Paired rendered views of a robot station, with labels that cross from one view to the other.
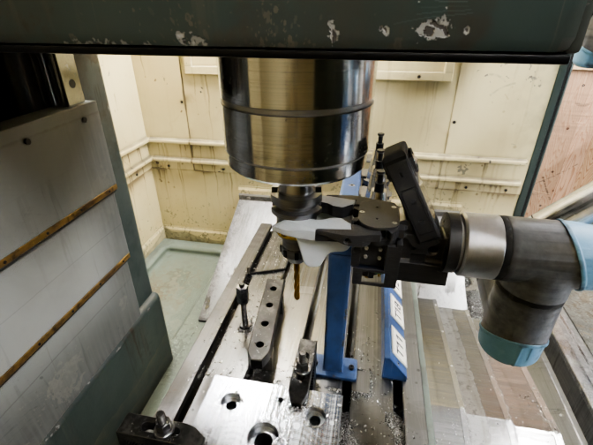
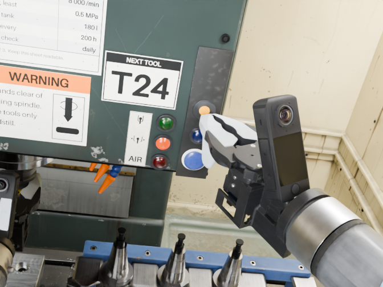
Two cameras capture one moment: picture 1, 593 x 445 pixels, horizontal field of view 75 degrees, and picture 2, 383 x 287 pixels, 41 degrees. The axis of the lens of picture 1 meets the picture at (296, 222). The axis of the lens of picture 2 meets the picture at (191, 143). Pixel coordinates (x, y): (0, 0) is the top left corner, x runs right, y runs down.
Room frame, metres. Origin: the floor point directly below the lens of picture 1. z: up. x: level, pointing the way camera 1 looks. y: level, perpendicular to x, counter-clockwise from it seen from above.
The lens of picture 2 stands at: (0.46, -0.83, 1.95)
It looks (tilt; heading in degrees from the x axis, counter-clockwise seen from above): 31 degrees down; 71
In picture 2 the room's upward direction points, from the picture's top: 11 degrees clockwise
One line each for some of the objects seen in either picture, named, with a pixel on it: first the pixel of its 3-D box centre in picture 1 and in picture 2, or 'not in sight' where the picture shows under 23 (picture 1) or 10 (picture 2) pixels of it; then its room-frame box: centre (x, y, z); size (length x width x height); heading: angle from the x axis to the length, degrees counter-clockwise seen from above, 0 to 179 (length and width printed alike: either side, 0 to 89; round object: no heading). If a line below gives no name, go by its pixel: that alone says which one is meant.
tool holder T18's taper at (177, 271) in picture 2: (377, 183); (176, 262); (0.71, -0.16, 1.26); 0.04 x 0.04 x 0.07
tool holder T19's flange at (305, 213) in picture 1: (296, 199); (19, 168); (0.42, 0.00, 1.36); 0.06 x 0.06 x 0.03
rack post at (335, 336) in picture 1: (336, 315); not in sight; (0.56, -0.08, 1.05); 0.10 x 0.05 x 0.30; 79
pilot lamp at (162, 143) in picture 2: not in sight; (162, 143); (0.62, -0.25, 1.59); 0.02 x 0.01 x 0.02; 169
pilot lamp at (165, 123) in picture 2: not in sight; (166, 123); (0.62, -0.25, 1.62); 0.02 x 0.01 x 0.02; 169
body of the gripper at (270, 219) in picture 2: not in sight; (271, 194); (0.72, -0.41, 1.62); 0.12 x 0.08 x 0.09; 109
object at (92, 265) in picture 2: not in sight; (87, 272); (0.55, -0.13, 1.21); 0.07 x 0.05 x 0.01; 79
